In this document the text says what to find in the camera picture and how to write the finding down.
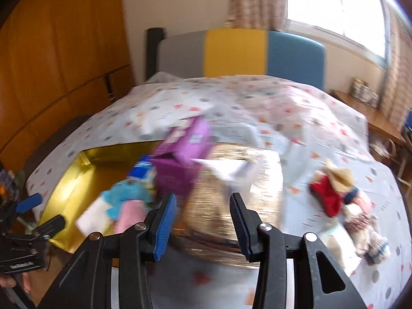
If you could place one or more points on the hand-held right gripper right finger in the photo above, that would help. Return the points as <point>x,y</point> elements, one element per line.
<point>242,231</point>

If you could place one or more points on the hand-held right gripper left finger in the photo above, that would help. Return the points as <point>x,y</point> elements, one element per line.
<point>163,231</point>

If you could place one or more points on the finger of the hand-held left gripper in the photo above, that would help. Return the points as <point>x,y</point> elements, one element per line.
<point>30,203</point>
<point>50,227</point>

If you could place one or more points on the white sponge block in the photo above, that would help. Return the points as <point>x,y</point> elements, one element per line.
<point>91,215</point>

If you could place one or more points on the blue plush elephant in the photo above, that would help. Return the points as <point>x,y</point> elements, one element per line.
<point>125,199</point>

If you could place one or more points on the gold metal tin box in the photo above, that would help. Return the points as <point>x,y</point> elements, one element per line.
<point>80,180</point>

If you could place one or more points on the blue tissue packet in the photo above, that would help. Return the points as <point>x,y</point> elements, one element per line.
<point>141,167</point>

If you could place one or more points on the knit plush doll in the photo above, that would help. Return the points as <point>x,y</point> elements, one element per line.
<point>370,235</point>

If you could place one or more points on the person's left hand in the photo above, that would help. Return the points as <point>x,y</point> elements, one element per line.
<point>26,285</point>

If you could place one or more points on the ornate gold tissue box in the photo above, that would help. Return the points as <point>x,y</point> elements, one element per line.
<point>219,219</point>

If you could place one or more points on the white tissue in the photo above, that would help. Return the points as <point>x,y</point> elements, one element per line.
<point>231,172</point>

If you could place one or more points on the purple tissue box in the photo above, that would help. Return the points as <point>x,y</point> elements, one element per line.
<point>180,164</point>

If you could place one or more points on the red dress doll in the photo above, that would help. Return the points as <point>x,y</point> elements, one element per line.
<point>328,190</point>

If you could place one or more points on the white tissue packet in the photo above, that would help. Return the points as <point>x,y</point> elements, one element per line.
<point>338,247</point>

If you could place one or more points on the printed bed sheet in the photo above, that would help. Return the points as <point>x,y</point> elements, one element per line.
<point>273,109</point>

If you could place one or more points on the wooden wardrobe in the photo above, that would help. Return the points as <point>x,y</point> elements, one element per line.
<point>64,54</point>

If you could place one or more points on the wooden desk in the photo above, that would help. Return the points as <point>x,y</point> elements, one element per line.
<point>367,116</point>

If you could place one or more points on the grey yellow blue headboard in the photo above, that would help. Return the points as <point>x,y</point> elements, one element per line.
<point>235,54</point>

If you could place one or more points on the cluster of small boxes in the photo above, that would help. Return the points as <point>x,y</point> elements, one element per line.
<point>363,91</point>

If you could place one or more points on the blue chair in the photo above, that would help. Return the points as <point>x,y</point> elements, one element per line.
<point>408,125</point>

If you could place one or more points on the patterned beige curtain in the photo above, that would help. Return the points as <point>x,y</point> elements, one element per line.
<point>257,0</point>
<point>397,70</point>

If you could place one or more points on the window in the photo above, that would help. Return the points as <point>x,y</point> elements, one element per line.
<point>334,6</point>

